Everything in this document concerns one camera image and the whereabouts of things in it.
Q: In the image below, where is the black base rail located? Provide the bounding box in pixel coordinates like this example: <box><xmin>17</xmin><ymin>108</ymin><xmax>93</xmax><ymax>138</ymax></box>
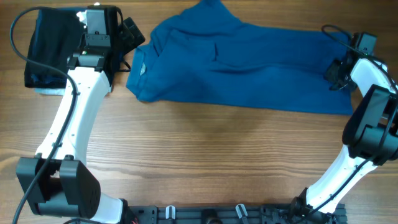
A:
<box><xmin>120</xmin><ymin>203</ymin><xmax>348</xmax><ymax>224</ymax></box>

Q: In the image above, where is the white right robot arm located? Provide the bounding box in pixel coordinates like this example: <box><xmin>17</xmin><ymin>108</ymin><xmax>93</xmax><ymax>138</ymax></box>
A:
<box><xmin>289</xmin><ymin>58</ymin><xmax>397</xmax><ymax>223</ymax></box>

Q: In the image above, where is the blue polo shirt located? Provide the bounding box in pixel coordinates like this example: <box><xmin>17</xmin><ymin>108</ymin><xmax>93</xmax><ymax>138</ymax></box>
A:
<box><xmin>126</xmin><ymin>1</ymin><xmax>353</xmax><ymax>114</ymax></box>

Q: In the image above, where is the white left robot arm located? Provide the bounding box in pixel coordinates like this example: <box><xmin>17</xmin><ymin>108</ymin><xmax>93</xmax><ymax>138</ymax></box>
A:
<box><xmin>16</xmin><ymin>11</ymin><xmax>144</xmax><ymax>223</ymax></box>

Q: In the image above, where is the white folded garment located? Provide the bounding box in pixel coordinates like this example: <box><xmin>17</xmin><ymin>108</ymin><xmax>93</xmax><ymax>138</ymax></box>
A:
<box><xmin>34</xmin><ymin>88</ymin><xmax>65</xmax><ymax>96</ymax></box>

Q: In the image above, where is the navy blue folded garment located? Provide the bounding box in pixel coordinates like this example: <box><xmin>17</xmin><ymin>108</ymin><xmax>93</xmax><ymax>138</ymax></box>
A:
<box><xmin>24</xmin><ymin>6</ymin><xmax>123</xmax><ymax>89</ymax></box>

